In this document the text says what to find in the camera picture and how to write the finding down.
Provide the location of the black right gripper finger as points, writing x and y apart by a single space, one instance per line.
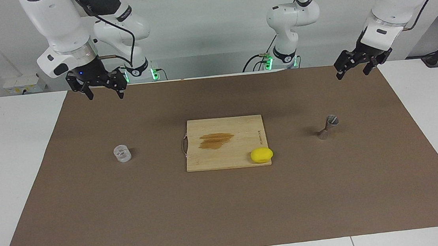
120 91
89 92

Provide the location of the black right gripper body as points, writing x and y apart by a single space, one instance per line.
96 76

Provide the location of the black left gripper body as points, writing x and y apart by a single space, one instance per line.
367 54

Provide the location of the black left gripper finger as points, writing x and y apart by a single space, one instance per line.
340 74
368 68

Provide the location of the metal double jigger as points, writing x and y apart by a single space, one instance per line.
327 130

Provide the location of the small clear glass cup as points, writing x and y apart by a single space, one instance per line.
122 154

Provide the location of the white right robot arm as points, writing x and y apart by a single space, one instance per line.
60 26

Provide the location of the yellow lemon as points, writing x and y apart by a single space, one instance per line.
261 155

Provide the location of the wooden cutting board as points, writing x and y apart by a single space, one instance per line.
240 137

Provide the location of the brown table mat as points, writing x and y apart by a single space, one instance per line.
131 210

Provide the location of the white wall socket box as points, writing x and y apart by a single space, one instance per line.
21 83

